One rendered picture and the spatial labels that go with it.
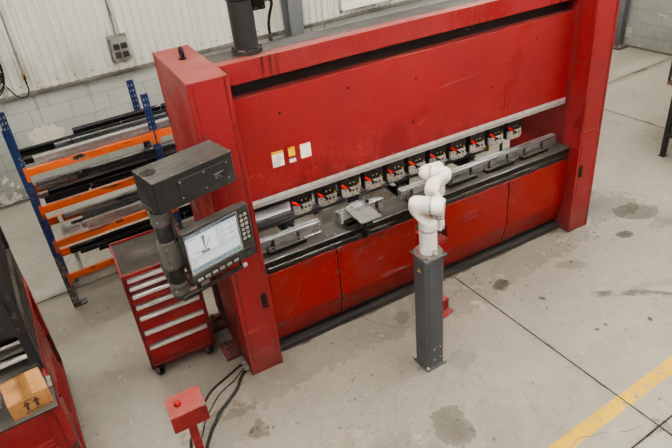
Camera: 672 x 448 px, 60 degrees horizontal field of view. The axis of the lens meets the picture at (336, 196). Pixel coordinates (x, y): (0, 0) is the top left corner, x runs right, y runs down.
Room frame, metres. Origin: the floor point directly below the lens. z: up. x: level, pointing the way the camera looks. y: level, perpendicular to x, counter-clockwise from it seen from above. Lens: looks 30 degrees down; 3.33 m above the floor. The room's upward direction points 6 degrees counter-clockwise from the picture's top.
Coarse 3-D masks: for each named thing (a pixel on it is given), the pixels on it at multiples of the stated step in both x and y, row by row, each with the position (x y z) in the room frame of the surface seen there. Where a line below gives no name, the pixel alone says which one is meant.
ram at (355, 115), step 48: (432, 48) 4.12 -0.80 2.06; (480, 48) 4.31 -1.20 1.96; (528, 48) 4.52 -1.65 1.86; (240, 96) 3.54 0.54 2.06; (288, 96) 3.63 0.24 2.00; (336, 96) 3.78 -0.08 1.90; (384, 96) 3.94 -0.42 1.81; (432, 96) 4.12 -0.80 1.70; (480, 96) 4.32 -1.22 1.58; (528, 96) 4.54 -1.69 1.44; (288, 144) 3.61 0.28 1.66; (336, 144) 3.77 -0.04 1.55; (384, 144) 3.93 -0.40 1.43
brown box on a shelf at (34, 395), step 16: (16, 384) 2.22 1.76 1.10; (32, 384) 2.21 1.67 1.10; (48, 384) 2.31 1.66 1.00; (0, 400) 2.23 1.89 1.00; (16, 400) 2.12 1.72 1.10; (32, 400) 2.14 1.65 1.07; (48, 400) 2.17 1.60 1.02; (0, 416) 2.12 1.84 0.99; (16, 416) 2.08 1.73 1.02; (32, 416) 2.10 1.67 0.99; (0, 432) 2.02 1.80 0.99
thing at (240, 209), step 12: (240, 204) 2.98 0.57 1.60; (216, 216) 2.87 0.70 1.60; (240, 216) 2.95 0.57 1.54; (192, 228) 2.77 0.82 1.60; (240, 228) 2.94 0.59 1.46; (180, 240) 2.72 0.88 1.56; (252, 240) 2.98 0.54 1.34; (180, 252) 2.80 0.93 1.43; (240, 252) 2.92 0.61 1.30; (252, 252) 2.97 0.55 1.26; (216, 264) 2.81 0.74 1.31; (228, 264) 2.86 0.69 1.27; (192, 276) 2.71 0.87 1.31; (204, 276) 2.75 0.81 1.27
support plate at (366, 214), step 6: (366, 204) 3.81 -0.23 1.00; (348, 210) 3.76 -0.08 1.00; (354, 210) 3.75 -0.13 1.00; (360, 210) 3.74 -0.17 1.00; (366, 210) 3.73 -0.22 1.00; (372, 210) 3.72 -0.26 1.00; (354, 216) 3.66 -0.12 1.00; (360, 216) 3.65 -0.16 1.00; (366, 216) 3.64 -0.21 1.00; (372, 216) 3.64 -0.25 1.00; (378, 216) 3.63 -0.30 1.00; (360, 222) 3.57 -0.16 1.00; (366, 222) 3.57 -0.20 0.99
